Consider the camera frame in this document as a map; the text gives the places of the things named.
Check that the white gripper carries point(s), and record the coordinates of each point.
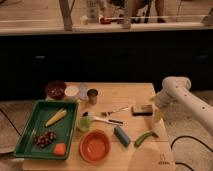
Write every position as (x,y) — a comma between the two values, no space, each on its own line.
(158,114)

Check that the tan black whiteboard eraser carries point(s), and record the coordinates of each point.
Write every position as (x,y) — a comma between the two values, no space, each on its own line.
(142,110)

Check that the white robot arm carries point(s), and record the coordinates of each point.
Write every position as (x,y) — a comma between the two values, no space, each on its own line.
(178,89)

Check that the red plastic bowl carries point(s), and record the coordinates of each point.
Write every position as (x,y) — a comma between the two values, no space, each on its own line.
(94,146)

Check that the white small bowl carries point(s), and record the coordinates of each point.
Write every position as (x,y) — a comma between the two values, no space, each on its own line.
(72,92)

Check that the dark maroon bowl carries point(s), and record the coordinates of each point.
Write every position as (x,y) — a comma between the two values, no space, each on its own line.
(55,89)

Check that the green toy pepper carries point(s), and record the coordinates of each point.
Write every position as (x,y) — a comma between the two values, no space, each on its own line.
(143,137)

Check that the metal cup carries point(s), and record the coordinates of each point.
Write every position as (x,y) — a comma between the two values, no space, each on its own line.
(92,96)

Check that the small green cup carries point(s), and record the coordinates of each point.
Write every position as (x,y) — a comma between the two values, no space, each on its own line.
(84,124)

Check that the clear plastic bottle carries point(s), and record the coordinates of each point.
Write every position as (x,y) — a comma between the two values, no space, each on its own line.
(83,91)

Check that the yellow toy corn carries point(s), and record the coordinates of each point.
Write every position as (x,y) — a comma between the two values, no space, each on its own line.
(59,115)

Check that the orange toy block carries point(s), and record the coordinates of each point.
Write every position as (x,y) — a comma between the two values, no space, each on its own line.
(59,149)

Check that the red object on shelf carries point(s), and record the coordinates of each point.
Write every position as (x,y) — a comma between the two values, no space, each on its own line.
(106,21)

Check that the green plastic tray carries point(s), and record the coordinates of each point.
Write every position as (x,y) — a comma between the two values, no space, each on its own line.
(42,111)

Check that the dark toy grapes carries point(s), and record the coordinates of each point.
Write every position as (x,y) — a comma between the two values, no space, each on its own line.
(45,139)

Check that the white bottle on shelf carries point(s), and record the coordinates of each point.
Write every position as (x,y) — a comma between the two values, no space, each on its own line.
(92,11)

